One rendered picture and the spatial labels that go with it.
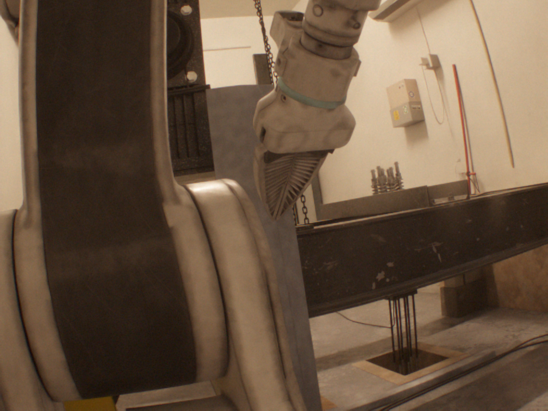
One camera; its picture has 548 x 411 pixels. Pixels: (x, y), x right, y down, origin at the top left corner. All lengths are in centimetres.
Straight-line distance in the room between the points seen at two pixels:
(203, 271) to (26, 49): 21
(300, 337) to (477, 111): 192
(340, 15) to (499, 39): 231
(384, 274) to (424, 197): 29
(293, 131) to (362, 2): 16
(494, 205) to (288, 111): 149
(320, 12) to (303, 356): 106
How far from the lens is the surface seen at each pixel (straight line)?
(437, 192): 190
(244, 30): 528
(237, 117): 130
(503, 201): 195
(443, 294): 279
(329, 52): 46
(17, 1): 88
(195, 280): 31
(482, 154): 288
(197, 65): 144
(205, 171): 139
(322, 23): 45
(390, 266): 160
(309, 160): 57
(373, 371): 208
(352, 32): 45
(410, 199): 172
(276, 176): 57
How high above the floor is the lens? 71
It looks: 1 degrees up
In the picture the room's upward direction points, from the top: 9 degrees counter-clockwise
